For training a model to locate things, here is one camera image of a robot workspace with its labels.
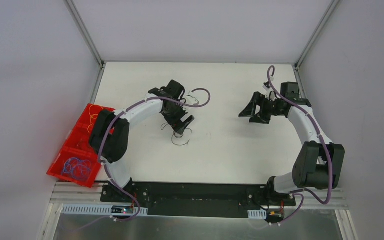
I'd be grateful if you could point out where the brown wire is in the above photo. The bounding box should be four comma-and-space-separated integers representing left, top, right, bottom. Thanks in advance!
160, 122, 194, 147

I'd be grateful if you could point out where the yellow wire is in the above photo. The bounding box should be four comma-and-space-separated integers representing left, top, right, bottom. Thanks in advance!
86, 105, 108, 134

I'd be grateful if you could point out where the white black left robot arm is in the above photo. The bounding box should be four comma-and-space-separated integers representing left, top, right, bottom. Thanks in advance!
88, 80, 200, 203

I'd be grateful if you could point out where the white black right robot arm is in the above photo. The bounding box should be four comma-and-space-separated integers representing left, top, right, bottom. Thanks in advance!
238, 82, 345, 205

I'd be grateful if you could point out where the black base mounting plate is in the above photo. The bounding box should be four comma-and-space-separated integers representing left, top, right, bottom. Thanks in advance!
100, 181, 296, 218

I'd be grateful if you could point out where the red plastic compartment bin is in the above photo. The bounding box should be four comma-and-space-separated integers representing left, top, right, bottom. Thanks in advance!
46, 103, 114, 188

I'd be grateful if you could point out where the blue wire in bin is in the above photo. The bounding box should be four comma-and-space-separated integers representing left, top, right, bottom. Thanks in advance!
61, 157, 93, 181

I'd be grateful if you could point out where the aluminium frame rail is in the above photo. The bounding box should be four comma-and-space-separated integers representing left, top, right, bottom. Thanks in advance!
291, 188, 349, 210

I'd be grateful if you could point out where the white slotted cable duct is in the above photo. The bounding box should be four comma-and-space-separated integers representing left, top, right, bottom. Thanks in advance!
61, 204, 149, 217

